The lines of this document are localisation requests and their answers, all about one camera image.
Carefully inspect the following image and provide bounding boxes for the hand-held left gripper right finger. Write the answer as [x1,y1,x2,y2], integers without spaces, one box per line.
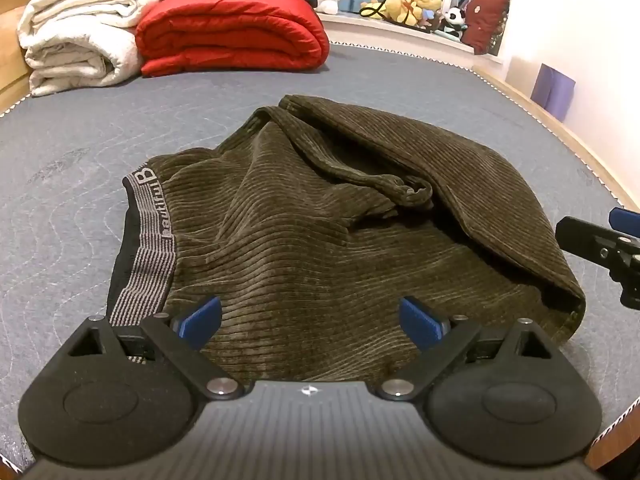
[377,296,566,401]

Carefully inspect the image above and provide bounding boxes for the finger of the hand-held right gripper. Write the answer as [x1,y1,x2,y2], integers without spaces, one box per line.
[609,207,640,236]
[555,216,640,273]

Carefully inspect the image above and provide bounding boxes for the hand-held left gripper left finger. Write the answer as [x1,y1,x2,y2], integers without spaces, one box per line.
[66,296,245,401]

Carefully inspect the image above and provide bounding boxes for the olive corduroy pants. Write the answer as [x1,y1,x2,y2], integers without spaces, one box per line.
[106,94,587,381]

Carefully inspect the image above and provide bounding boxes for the purple rolled mat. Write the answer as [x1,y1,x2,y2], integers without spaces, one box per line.
[531,64,577,122]

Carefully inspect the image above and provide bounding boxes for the grey quilted mattress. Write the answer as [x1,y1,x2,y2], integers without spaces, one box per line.
[0,42,640,473]

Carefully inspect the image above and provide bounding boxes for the dark red cushion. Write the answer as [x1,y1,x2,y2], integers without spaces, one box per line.
[460,0,511,56]

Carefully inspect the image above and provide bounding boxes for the panda plush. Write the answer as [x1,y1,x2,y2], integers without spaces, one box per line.
[442,7,468,39]

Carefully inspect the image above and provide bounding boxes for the yellow bear plush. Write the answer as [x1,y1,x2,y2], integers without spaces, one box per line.
[387,0,443,27]

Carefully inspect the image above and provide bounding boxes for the white window sill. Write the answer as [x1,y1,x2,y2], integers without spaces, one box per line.
[317,10,501,61]

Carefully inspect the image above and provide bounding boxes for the red folded blanket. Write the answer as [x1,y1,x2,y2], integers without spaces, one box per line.
[135,0,331,78]

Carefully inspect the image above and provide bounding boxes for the small yellow plush toy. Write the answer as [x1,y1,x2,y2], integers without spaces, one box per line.
[359,0,396,21]

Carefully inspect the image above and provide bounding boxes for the white folded blanket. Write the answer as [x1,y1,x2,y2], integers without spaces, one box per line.
[16,0,163,97]

